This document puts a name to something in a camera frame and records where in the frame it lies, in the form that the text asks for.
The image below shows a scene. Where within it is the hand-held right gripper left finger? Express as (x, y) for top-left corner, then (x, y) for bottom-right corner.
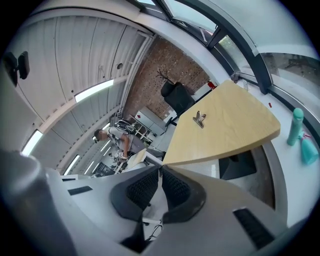
(64, 165), (161, 256)

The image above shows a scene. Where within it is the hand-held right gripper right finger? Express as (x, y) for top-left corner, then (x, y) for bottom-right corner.
(142, 165), (288, 256)

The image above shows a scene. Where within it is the long ceiling light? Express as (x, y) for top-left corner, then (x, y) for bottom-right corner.
(63, 154), (81, 176)
(74, 79), (115, 104)
(20, 129), (44, 157)

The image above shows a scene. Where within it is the white-framed wooden table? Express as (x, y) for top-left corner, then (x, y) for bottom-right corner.
(119, 147), (166, 174)

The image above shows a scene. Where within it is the white open shelf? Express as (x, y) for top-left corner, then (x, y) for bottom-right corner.
(128, 114), (154, 141)

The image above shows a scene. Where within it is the white metal cabinet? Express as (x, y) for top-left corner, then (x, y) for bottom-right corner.
(135, 105), (167, 137)

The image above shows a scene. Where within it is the teal spray bottle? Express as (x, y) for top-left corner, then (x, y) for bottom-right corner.
(298, 132), (320, 166)

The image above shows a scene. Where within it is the black high-back office chair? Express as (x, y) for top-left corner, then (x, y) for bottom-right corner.
(159, 80), (197, 127)

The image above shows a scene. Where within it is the dark wooden coat rack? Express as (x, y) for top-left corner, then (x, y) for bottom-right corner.
(155, 69), (176, 85)

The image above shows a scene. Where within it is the black head-worn camera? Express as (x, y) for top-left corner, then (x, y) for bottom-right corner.
(2, 50), (31, 86)

